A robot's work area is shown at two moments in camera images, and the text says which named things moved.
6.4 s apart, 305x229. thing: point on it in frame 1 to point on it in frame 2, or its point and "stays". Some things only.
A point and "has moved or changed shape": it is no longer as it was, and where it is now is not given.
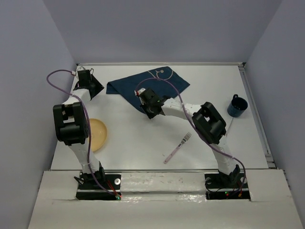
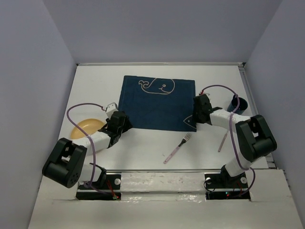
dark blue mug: x=237 y=106 stays
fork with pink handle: x=185 y=140 stays
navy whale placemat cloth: x=163 y=80 has moved or changed shape
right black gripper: x=150 y=115 to x=196 y=119
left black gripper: x=98 y=87 to x=126 y=125
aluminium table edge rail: x=227 y=63 stays
